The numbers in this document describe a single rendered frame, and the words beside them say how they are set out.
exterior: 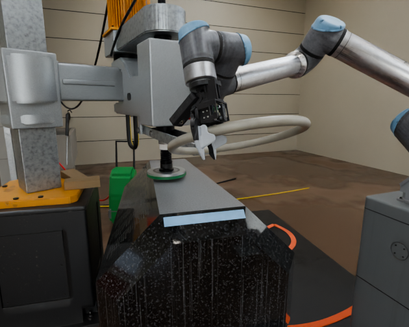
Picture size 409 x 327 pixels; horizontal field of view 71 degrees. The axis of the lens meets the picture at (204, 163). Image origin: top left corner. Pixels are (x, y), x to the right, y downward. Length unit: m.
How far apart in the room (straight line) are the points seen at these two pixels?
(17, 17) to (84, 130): 4.73
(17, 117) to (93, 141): 4.75
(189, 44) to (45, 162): 1.31
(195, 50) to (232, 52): 0.12
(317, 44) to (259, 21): 6.44
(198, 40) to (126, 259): 0.81
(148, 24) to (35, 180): 1.08
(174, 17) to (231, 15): 5.95
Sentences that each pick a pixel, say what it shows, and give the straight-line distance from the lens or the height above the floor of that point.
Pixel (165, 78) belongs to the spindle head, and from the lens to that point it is 1.49.
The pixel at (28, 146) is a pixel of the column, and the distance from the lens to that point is 1.88.
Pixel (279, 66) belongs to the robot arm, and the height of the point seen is 1.43.
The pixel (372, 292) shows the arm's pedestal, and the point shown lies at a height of 0.39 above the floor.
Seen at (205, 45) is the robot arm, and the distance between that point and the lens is 0.84.
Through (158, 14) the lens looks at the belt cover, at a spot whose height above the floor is 1.69.
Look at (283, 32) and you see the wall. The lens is 8.09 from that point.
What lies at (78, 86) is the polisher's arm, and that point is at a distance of 1.96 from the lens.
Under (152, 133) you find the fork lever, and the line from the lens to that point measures 1.60.
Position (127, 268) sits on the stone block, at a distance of 1.17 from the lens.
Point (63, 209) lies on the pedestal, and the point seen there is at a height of 0.73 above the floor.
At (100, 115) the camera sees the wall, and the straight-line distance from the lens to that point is 6.47.
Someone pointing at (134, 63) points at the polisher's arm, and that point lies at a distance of 1.98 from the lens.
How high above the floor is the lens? 1.29
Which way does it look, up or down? 12 degrees down
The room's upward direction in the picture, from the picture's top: straight up
